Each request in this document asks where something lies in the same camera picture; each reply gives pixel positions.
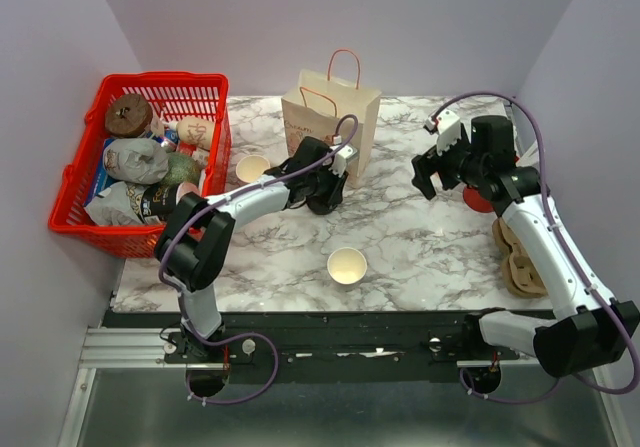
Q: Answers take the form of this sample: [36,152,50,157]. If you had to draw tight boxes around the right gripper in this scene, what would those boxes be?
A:
[411,125,487,199]

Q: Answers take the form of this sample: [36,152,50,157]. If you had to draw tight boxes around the black coffee cup lid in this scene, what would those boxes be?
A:
[306,197,337,216]

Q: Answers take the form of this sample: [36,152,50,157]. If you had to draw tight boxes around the white paper coffee cup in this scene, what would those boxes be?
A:
[327,247,368,286]

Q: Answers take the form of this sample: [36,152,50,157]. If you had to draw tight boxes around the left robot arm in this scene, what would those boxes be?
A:
[154,137,357,362]

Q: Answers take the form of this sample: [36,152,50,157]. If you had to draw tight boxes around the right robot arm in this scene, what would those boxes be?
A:
[412,110,639,378]

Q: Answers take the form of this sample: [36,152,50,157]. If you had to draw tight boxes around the paper takeout bag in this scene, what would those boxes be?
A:
[281,49,382,189]

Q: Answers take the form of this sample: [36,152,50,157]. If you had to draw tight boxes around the red straw cup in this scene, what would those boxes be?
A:
[463,186,494,213]

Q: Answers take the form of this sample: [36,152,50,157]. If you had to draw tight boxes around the white wrapped straws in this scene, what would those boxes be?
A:
[517,144,539,167]

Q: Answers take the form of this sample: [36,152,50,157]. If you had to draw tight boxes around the beige printed bottle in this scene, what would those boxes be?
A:
[167,116,216,151]

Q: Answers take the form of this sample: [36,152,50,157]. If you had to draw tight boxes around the green avocado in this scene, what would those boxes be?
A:
[160,152,202,186]

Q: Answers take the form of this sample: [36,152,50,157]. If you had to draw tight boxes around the cardboard cup carrier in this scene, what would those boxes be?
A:
[492,218,548,299]

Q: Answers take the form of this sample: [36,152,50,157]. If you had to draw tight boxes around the red plastic basket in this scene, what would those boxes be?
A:
[48,71,232,258]

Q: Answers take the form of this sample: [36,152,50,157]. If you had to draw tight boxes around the black food cup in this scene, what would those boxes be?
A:
[136,182,200,225]

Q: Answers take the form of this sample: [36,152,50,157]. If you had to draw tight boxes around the grey crumpled bag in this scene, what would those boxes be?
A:
[102,138,169,185]

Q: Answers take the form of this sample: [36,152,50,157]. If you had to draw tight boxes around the silver snack bag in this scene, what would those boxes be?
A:
[85,181,147,226]

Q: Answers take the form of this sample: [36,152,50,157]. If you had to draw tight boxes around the blue flat package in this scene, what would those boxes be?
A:
[83,138,116,207]

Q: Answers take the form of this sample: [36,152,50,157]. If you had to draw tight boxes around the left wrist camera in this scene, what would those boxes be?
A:
[329,144,359,176]

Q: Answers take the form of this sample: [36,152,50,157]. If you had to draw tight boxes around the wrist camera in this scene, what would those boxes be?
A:
[329,144,359,176]
[425,109,464,155]

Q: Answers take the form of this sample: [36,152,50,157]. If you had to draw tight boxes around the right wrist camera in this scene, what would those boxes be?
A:
[425,109,464,155]

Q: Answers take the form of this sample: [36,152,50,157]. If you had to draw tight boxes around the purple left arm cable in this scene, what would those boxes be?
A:
[158,113,359,338]

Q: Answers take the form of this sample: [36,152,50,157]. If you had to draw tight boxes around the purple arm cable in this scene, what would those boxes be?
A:
[158,113,359,338]
[432,90,640,397]

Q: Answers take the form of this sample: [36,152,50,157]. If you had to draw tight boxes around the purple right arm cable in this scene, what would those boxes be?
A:
[432,90,640,397]

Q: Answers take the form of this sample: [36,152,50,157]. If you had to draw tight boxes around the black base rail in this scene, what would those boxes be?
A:
[103,311,554,393]

